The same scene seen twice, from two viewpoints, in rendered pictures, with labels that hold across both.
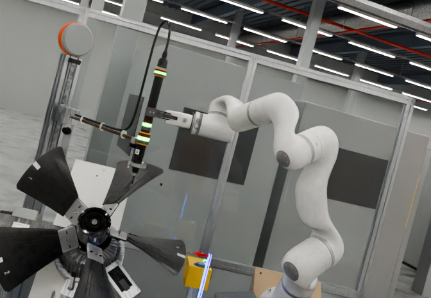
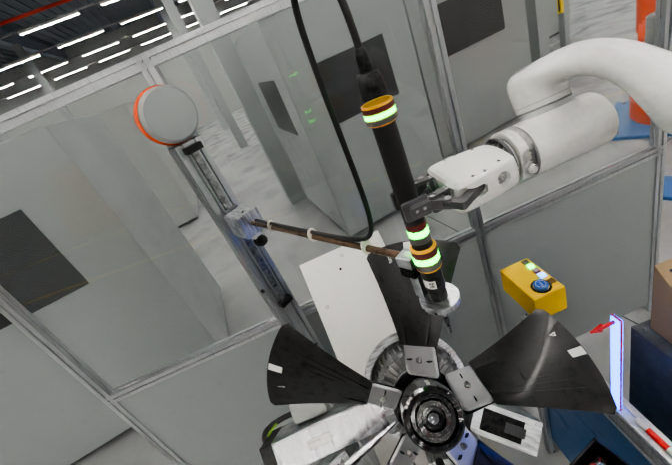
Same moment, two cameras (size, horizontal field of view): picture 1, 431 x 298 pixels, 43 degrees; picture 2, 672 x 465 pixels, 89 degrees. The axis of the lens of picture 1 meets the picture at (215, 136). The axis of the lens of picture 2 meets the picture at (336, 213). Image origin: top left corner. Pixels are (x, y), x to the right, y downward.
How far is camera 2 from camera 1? 1.61 m
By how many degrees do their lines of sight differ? 25
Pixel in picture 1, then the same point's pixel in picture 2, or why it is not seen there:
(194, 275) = (544, 305)
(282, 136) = not seen: outside the picture
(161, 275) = not seen: hidden behind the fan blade
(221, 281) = (509, 235)
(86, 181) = (334, 285)
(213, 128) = (571, 146)
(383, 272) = not seen: hidden behind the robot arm
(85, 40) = (179, 106)
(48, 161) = (286, 355)
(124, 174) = (396, 278)
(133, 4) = (199, 3)
